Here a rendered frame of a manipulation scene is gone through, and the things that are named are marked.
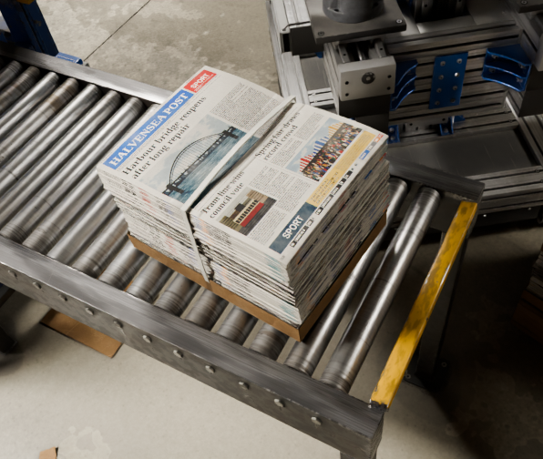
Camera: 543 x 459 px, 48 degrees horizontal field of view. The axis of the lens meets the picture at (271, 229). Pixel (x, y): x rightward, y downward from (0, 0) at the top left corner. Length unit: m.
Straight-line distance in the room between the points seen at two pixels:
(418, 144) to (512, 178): 0.33
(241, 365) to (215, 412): 0.86
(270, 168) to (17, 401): 1.36
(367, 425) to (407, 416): 0.88
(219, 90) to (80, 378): 1.20
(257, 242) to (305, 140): 0.21
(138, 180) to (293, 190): 0.24
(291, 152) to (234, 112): 0.14
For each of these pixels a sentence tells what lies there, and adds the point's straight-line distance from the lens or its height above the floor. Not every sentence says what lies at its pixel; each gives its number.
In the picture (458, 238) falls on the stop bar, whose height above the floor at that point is 0.82.
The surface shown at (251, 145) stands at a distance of 0.98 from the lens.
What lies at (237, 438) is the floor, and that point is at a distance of 1.83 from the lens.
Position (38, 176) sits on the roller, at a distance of 1.41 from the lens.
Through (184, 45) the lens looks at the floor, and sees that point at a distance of 3.08.
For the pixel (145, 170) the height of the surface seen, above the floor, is 1.03.
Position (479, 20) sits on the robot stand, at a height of 0.73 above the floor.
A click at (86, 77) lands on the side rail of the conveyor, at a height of 0.80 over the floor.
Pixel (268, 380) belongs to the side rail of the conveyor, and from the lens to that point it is 1.00.
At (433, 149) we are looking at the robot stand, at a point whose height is 0.21.
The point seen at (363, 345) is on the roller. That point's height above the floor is 0.79.
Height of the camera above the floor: 1.70
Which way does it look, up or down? 51 degrees down
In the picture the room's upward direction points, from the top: 9 degrees counter-clockwise
